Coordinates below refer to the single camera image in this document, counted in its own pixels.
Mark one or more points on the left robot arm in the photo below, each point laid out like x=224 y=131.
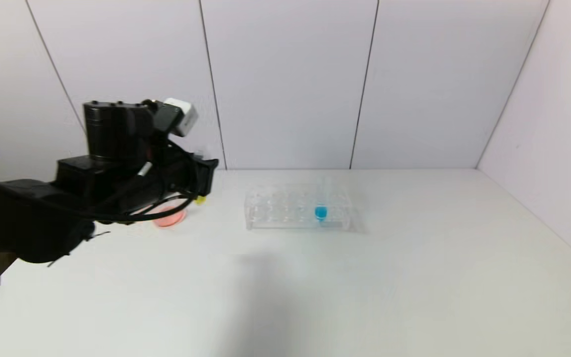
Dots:
x=28 y=218

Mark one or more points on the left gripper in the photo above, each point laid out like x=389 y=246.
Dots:
x=207 y=177

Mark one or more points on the clear acrylic test tube rack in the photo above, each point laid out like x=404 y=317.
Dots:
x=285 y=224

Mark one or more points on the test tube with blue pigment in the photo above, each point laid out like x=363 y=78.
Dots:
x=321 y=213

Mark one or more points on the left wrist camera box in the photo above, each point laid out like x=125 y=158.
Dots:
x=184 y=116

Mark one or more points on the test tube with yellow pigment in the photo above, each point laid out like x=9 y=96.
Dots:
x=200 y=200

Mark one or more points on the clear glass beaker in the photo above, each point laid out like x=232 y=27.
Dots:
x=171 y=220

